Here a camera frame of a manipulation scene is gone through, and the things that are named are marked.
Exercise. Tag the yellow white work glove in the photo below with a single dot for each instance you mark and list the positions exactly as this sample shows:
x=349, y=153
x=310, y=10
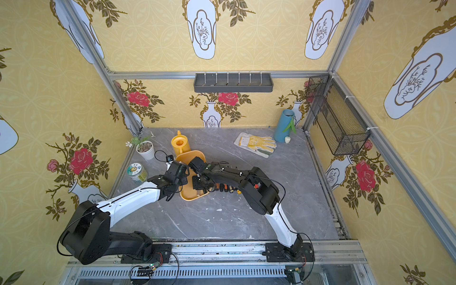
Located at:
x=261, y=146

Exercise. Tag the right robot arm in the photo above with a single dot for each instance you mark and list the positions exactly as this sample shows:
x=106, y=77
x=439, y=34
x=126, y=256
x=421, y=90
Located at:
x=262, y=195

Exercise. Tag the round tape tin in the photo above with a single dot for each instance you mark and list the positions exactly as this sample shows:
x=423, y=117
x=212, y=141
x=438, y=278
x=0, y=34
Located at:
x=137, y=172

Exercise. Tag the yellow storage box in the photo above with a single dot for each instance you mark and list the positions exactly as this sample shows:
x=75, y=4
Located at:
x=188, y=193

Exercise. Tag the white potted plant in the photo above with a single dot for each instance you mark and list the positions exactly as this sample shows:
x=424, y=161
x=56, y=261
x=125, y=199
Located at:
x=143, y=146

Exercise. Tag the teal vase with flower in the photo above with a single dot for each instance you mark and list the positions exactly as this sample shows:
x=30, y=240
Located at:
x=285, y=126

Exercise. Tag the black wire mesh basket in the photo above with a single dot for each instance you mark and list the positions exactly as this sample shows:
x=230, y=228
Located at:
x=344, y=130

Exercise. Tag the yellow watering can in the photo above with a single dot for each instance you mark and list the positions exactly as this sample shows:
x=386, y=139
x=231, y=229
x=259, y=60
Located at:
x=180, y=143

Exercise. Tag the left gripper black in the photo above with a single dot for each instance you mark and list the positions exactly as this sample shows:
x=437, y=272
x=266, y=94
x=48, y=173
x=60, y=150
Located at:
x=179, y=171

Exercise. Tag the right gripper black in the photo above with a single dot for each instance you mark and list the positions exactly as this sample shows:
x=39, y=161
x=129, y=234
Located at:
x=199, y=171

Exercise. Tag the grey wall shelf rack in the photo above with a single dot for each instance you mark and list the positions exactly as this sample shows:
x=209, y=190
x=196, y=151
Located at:
x=233, y=82

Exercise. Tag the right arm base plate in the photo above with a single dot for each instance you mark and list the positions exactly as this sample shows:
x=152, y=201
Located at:
x=276, y=252

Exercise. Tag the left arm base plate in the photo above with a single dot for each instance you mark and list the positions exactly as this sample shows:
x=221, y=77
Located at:
x=152, y=253

